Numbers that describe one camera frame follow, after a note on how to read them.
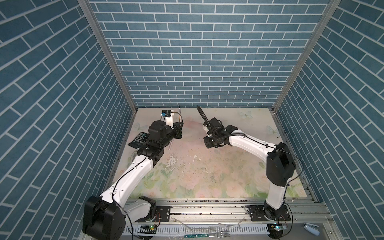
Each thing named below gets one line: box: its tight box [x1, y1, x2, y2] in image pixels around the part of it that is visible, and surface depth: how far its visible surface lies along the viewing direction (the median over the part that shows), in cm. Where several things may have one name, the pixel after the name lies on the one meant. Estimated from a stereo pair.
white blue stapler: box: [303, 222, 320, 236], surface depth 71 cm
